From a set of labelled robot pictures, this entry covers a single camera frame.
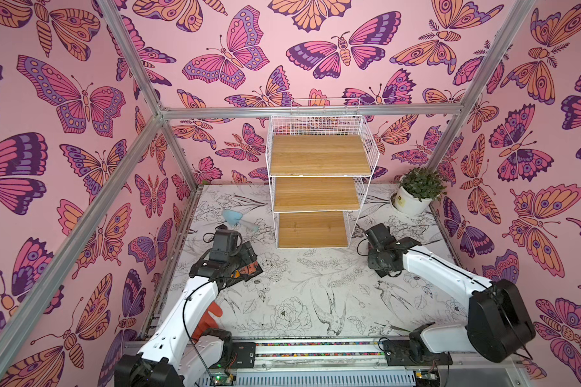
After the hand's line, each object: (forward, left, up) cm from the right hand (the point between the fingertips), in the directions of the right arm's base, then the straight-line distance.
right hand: (374, 261), depth 87 cm
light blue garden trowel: (+24, +57, -7) cm, 62 cm away
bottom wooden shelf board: (+17, +22, -5) cm, 28 cm away
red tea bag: (-2, +47, -6) cm, 47 cm away
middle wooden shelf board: (+16, +23, +19) cm, 34 cm away
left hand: (0, +46, +7) cm, 46 cm away
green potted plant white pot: (+25, -19, +13) cm, 34 cm away
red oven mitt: (-20, +57, -5) cm, 61 cm away
